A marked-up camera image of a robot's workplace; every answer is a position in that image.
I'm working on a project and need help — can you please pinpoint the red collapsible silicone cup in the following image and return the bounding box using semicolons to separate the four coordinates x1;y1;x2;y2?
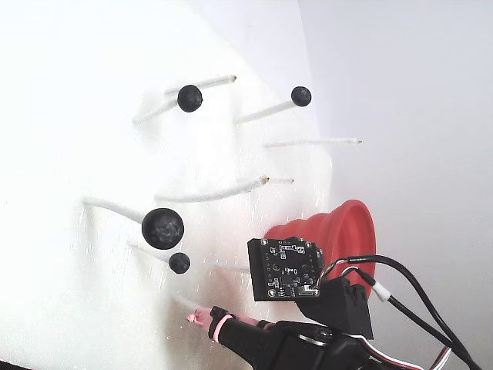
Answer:
263;198;377;308

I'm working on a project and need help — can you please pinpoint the white foam block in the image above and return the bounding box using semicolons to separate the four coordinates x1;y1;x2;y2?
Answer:
0;0;334;370

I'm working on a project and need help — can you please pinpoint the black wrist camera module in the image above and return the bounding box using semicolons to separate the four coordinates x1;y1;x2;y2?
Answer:
246;234;325;303

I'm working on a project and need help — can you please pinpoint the red white servo wire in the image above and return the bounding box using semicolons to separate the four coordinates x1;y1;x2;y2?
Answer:
354;334;458;370

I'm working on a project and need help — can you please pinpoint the large dark blueberry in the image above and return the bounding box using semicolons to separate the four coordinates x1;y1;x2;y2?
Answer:
141;207;185;250

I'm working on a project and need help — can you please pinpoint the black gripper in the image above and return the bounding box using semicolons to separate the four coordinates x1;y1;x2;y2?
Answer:
186;306;371;370

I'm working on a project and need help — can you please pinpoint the black camera cable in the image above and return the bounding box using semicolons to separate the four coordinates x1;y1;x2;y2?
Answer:
338;267;478;370
317;254;485;370

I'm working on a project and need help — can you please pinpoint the long curved white stem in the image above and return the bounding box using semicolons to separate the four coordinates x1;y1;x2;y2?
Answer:
82;195;146;224

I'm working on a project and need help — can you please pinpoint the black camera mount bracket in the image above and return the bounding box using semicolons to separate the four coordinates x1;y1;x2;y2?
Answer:
294;276;374;341

